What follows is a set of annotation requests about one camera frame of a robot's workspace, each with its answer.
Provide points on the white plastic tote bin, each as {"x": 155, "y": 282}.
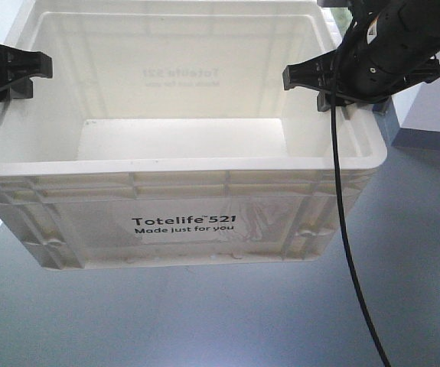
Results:
{"x": 165, "y": 136}

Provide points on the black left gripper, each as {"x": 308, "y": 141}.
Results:
{"x": 19, "y": 64}

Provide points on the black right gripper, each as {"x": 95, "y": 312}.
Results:
{"x": 391, "y": 46}

